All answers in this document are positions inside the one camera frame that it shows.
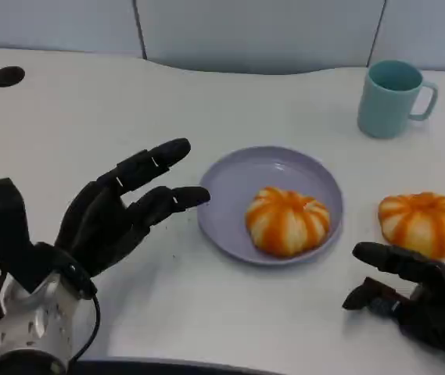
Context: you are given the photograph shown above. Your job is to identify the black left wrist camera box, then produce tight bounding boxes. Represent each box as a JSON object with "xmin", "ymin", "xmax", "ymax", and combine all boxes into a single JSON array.
[{"xmin": 0, "ymin": 177, "xmax": 99, "ymax": 301}]

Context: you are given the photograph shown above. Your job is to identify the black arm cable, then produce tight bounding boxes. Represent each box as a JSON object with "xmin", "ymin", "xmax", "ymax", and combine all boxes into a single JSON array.
[{"xmin": 0, "ymin": 273, "xmax": 102, "ymax": 366}]

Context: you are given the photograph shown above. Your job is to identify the lilac plate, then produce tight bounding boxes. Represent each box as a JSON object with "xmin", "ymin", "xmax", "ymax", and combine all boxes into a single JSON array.
[{"xmin": 197, "ymin": 146, "xmax": 344, "ymax": 267}]

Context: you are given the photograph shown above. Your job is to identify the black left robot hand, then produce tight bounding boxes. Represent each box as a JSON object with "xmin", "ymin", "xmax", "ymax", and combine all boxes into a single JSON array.
[{"xmin": 53, "ymin": 137, "xmax": 212, "ymax": 279}]

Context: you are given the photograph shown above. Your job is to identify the black table grommet hole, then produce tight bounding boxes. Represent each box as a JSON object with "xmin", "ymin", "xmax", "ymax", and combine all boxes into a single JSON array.
[{"xmin": 0, "ymin": 66, "xmax": 26, "ymax": 88}]

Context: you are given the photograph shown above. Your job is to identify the orange white toy bread roll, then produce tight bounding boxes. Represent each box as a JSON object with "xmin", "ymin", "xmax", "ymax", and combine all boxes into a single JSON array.
[
  {"xmin": 378, "ymin": 191, "xmax": 445, "ymax": 261},
  {"xmin": 244, "ymin": 186, "xmax": 332, "ymax": 258}
]

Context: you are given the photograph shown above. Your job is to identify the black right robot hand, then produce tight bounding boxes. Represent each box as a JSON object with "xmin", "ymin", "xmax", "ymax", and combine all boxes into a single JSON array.
[{"xmin": 342, "ymin": 241, "xmax": 445, "ymax": 360}]

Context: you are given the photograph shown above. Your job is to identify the pale green mug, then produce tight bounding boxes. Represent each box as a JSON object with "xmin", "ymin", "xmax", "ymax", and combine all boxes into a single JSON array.
[{"xmin": 357, "ymin": 59, "xmax": 440, "ymax": 139}]

